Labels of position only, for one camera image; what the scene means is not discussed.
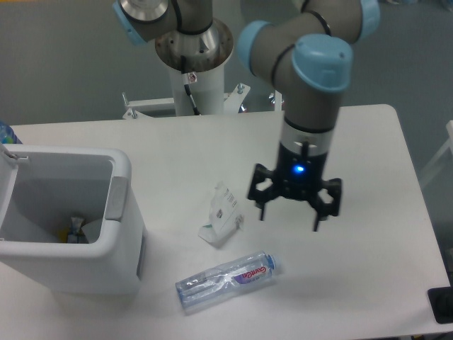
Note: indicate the black device at right edge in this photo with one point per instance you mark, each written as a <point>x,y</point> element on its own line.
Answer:
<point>441,304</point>

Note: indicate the white frame at right edge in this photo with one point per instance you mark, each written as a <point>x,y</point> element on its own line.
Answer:
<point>438,160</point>

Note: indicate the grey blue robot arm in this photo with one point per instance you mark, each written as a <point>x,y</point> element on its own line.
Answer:
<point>307,59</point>

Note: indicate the blue bottle at left edge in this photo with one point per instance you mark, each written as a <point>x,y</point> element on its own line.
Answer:
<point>7,134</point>

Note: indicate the white crumpled plastic pouch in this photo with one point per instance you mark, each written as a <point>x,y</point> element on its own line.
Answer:
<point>225,217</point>

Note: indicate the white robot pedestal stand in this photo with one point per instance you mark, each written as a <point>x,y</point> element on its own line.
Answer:
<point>195,65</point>

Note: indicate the clear plastic water bottle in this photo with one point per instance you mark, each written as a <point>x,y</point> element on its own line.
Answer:
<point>227,280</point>

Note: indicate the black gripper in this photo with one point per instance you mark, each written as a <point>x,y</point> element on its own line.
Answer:
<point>297,178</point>

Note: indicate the trash inside the can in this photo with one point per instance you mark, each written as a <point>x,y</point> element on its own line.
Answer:
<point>73,233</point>

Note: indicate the white plastic trash can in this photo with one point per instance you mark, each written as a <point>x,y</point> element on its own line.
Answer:
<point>42,187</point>

